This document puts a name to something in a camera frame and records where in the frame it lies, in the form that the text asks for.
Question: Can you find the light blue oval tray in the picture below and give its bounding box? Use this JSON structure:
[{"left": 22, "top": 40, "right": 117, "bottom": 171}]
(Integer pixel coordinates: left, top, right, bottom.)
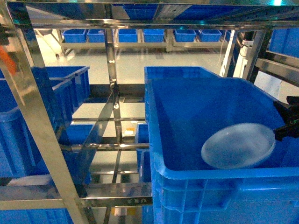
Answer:
[{"left": 201, "top": 123, "right": 276, "bottom": 169}]

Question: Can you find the blue crate left shelf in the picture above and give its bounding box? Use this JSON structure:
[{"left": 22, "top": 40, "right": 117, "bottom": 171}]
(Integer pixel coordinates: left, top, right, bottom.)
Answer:
[{"left": 0, "top": 66, "right": 92, "bottom": 178}]

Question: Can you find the large blue shelf crate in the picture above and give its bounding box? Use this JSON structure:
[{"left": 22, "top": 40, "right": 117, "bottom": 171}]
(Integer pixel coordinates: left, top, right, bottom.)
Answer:
[{"left": 144, "top": 66, "right": 299, "bottom": 224}]

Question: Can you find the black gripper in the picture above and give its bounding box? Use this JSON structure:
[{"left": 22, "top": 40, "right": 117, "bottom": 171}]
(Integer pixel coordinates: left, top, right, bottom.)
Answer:
[{"left": 273, "top": 96, "right": 299, "bottom": 141}]

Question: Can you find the steel shelf rack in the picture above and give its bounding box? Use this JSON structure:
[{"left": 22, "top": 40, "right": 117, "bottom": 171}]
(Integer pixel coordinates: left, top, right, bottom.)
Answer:
[{"left": 0, "top": 0, "right": 299, "bottom": 224}]

